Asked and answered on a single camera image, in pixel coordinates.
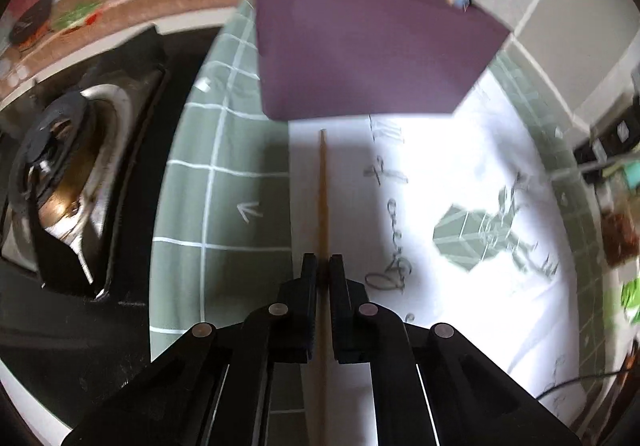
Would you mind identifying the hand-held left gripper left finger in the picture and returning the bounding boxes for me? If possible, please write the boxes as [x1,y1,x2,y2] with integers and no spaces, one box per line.
[62,252,318,446]

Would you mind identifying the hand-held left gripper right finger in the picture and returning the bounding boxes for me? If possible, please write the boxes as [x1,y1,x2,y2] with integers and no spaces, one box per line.
[327,253,583,446]

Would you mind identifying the wooden chopstick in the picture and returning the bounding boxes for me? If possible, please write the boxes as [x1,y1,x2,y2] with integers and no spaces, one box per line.
[307,128,331,446]

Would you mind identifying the purple utensil holder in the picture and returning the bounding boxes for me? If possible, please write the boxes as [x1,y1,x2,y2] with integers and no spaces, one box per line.
[250,0,512,122]

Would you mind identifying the green grid mat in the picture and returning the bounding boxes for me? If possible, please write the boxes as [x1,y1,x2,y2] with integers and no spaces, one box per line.
[149,0,603,446]

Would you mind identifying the white printed cloth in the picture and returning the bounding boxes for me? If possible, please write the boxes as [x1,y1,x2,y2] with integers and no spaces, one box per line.
[287,76,590,446]

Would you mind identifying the brown item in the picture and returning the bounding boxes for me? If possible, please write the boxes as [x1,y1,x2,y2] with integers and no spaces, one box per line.
[602,208,640,268]

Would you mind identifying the black stove burner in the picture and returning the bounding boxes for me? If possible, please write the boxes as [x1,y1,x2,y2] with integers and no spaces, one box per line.
[12,92,97,223]

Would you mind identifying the green packet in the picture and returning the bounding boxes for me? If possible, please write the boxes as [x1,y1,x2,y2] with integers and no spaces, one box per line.
[620,278,640,324]

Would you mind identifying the black box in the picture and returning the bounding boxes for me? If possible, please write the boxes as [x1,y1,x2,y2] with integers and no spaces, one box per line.
[574,113,640,173]

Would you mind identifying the black cable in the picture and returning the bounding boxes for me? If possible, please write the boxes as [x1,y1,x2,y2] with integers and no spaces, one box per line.
[536,370,628,401]

